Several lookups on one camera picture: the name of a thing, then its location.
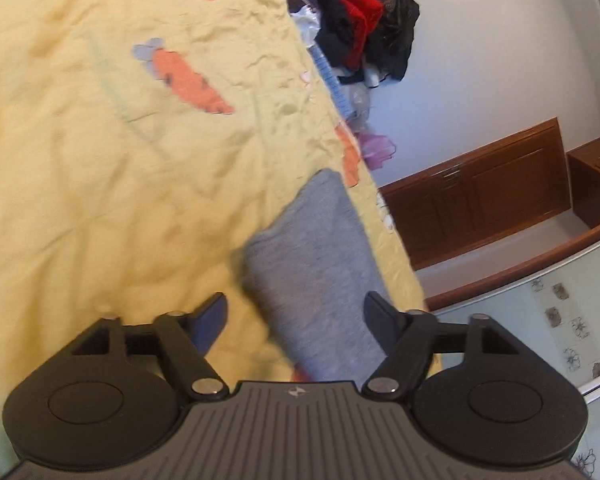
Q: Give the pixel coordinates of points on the grey sweater with navy sleeves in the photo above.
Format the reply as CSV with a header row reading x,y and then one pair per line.
x,y
320,270

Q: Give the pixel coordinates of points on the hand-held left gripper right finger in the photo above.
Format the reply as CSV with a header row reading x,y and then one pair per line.
x,y
381,317

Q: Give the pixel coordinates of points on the wooden door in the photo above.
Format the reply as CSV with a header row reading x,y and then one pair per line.
x,y
480,195

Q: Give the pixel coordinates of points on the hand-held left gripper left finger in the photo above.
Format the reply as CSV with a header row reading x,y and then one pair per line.
x,y
213,319

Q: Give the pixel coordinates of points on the yellow printed bed sheet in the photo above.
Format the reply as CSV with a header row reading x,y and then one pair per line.
x,y
130,185

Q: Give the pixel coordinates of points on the clear plastic bag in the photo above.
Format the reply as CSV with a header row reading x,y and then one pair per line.
x,y
357,105

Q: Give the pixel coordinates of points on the pink plastic bag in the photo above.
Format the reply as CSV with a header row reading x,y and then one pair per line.
x,y
377,147

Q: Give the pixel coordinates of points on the light blue knit cloth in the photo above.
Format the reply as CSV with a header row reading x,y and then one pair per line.
x,y
332,82

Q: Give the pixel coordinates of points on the pile of dark and red clothes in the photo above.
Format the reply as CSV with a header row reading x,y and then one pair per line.
x,y
365,15

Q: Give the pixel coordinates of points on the wooden door frame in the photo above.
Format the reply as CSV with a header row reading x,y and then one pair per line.
x,y
530,265

